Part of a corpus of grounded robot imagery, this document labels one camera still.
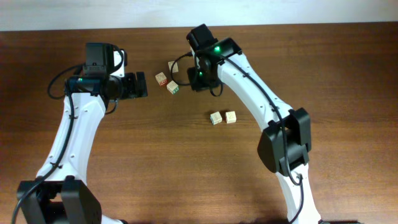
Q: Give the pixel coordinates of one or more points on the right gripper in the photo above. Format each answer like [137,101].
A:
[195,85]

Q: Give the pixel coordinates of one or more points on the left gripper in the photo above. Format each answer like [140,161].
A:
[132,90]

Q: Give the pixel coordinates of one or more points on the green sided number block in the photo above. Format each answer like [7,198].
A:
[172,87]

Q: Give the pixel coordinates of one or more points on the plain wooden block blue side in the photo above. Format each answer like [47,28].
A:
[216,118]

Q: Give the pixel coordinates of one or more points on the leaf block red side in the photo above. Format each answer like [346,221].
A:
[230,117]

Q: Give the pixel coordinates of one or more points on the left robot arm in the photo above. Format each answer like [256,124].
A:
[59,193]

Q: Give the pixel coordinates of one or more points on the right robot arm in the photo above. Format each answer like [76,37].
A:
[286,133]

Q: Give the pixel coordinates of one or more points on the elephant block red side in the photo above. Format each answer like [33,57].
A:
[161,79]

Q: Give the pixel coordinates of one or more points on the apple block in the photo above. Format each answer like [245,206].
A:
[173,66]

